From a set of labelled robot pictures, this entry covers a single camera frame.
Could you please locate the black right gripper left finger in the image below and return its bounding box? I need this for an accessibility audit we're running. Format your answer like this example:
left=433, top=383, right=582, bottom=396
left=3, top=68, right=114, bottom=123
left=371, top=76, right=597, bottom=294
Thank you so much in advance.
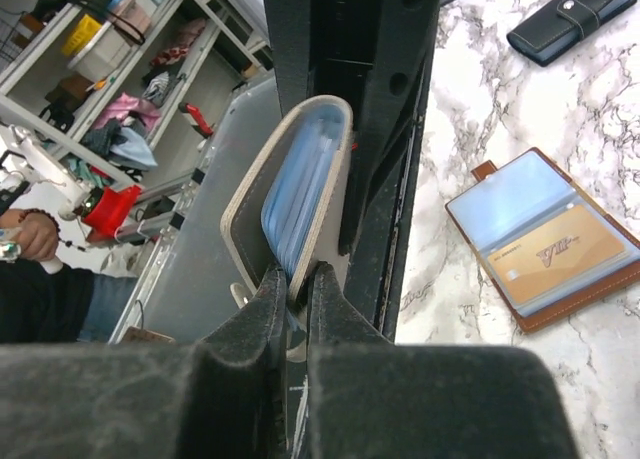
left=1, top=267, right=287, bottom=458

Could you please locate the brown open card holder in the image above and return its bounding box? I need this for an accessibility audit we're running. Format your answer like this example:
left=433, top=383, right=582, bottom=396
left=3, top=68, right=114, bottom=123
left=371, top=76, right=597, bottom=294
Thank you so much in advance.
left=445, top=148, right=639, bottom=333

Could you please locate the person hand with bracelet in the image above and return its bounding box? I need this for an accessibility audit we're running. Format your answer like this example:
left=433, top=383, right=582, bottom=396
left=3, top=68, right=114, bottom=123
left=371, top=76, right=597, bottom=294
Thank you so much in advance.
left=1, top=209, right=59, bottom=262

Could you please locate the gold VIP card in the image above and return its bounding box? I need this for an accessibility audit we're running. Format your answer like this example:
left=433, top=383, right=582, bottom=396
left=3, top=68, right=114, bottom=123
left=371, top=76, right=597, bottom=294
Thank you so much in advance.
left=488, top=203, right=626, bottom=308

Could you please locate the grey card holder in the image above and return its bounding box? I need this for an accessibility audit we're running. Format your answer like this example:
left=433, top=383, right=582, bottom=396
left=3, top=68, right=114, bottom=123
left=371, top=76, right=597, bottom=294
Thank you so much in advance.
left=220, top=95, right=353, bottom=302

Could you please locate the white storage shelf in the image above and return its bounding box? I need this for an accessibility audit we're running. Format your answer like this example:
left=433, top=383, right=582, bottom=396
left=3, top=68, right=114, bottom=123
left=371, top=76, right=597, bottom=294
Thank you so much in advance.
left=1, top=0, right=272, bottom=186

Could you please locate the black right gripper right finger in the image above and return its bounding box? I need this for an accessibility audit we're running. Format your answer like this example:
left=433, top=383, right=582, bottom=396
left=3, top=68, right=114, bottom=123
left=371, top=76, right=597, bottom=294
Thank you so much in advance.
left=307, top=262, right=578, bottom=458

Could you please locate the black card holder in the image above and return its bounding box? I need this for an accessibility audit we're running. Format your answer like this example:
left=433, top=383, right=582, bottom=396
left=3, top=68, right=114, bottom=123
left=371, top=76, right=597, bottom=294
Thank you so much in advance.
left=506, top=0, right=637, bottom=67

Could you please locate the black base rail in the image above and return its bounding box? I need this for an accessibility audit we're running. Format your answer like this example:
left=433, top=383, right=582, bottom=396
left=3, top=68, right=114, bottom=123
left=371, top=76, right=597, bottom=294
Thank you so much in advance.
left=264, top=0, right=440, bottom=338

